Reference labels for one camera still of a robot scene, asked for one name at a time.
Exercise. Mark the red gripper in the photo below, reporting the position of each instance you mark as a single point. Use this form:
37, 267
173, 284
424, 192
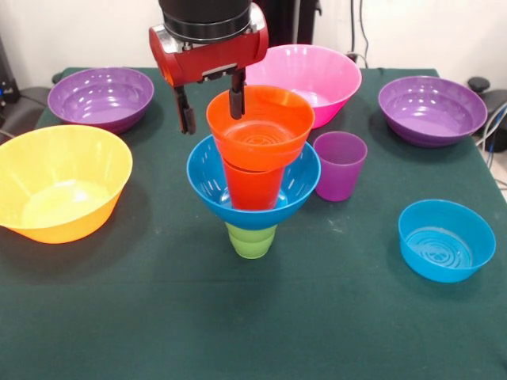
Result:
210, 59

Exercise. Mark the orange plastic bowl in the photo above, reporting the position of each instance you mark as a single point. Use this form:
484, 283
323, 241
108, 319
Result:
261, 156

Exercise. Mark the orange plastic cup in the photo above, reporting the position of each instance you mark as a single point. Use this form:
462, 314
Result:
253, 190

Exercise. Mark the deep blue plastic bowl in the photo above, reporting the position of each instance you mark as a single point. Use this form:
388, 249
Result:
301, 186

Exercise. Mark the purple plastic bowl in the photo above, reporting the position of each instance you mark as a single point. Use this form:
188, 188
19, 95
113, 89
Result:
431, 120
99, 116

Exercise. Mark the pink plastic bowl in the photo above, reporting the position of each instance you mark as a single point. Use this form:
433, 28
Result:
328, 79

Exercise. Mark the green plastic cup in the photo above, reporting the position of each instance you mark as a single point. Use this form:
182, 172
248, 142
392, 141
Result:
249, 247

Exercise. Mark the purple plastic cup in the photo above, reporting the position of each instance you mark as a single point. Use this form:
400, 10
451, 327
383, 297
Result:
342, 182

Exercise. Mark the yellow plastic bowl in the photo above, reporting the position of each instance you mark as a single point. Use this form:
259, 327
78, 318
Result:
59, 206

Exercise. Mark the black device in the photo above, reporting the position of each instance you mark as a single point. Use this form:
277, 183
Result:
8, 91

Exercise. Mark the dark green table cloth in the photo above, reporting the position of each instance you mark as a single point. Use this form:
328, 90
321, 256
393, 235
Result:
253, 316

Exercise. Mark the black round knob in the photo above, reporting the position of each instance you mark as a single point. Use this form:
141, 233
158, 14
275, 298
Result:
478, 84

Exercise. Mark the low blue plastic bowl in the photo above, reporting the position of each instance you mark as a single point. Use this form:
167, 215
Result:
435, 267

